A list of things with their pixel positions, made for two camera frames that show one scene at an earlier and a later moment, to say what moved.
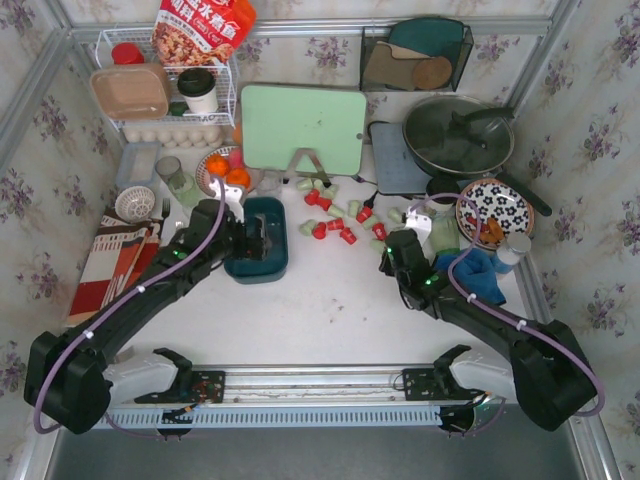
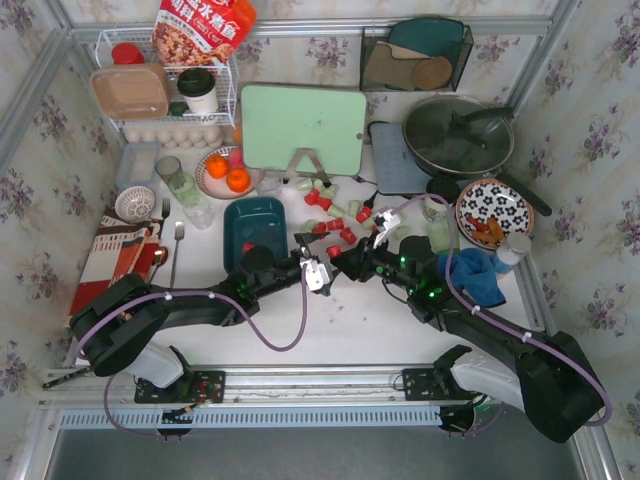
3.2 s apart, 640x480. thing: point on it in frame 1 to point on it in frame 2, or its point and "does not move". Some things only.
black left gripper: (252, 239) to (300, 255)
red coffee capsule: (348, 236) to (334, 251)
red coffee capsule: (336, 224) does not move
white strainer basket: (135, 204) does not move
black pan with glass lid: (462, 136) does not move
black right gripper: (400, 245) to (357, 256)
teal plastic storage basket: (274, 266) does not move
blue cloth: (478, 273) does not move
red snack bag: (200, 32) does not move
